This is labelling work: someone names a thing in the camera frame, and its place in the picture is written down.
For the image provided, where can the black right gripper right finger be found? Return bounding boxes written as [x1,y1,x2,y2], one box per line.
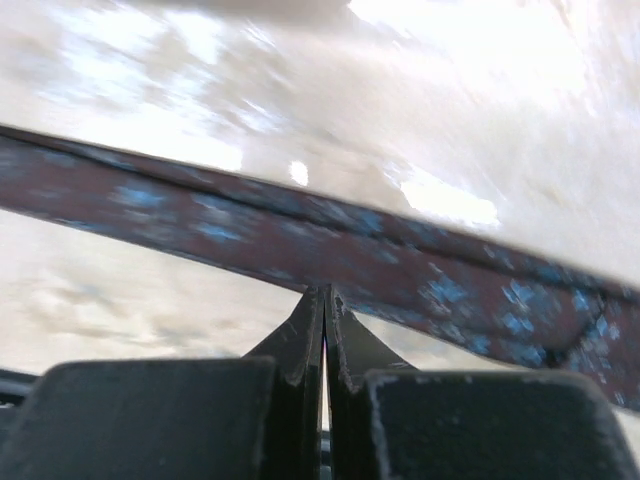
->
[323,286,639,479]

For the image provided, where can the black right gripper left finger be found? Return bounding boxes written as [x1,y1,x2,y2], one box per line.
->
[1,287,323,479]

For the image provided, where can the maroon blue-flowered tie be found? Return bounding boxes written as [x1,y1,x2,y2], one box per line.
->
[1,126,639,410]

